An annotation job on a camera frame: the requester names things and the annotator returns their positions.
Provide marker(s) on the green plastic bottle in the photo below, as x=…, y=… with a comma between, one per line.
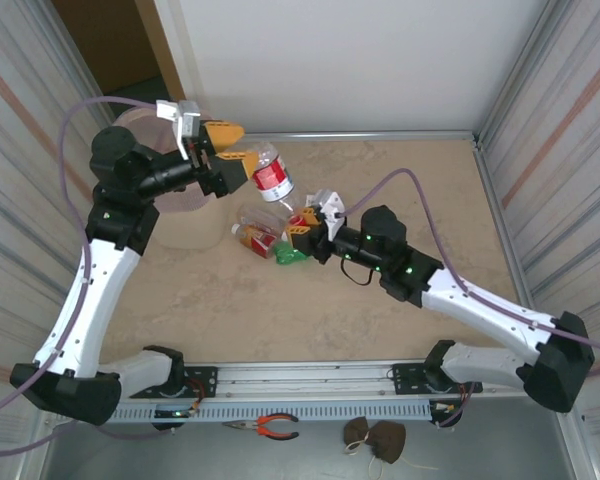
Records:
x=287, y=254

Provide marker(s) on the orange red label bottle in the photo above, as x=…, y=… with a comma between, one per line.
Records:
x=257, y=237

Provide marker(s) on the clear bottle white cap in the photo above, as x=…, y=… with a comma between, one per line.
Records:
x=255, y=216

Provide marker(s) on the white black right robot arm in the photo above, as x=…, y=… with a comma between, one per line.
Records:
x=485, y=305

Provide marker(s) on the beige slatted waste bin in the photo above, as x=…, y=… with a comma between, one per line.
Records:
x=200, y=230

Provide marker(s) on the brown wooden door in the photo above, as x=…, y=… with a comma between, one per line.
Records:
x=100, y=35

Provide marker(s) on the brown cloth pouch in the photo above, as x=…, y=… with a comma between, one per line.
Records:
x=387, y=440
x=355, y=432

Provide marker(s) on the grey metal lower shelf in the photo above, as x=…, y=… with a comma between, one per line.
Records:
x=180, y=460

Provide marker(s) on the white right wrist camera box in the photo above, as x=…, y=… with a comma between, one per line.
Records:
x=332, y=207

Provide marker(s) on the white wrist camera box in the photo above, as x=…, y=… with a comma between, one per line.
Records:
x=185, y=120
x=332, y=207

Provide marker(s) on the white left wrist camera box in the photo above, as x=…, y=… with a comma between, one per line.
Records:
x=185, y=120

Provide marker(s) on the aluminium table edge rail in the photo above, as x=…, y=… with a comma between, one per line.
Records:
x=355, y=136

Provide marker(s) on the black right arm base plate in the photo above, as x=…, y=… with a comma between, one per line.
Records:
x=405, y=380

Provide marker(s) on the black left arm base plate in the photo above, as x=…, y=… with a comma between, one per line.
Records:
x=205, y=382

